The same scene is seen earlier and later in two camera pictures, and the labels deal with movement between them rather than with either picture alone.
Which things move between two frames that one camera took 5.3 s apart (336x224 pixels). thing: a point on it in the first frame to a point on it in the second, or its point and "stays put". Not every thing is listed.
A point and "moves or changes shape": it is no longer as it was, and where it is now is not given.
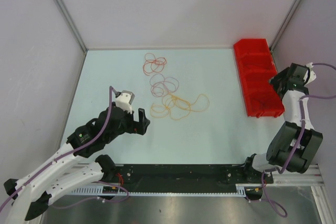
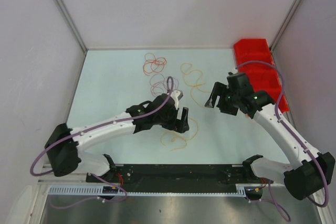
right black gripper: [282, 75] to [220, 89]
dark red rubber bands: [161, 86] stays put
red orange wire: [153, 64] stays put
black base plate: [153, 177] stays put
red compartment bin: [255, 67] stays put
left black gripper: [137, 127] to [179, 125]
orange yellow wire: [178, 108] moves or changes shape
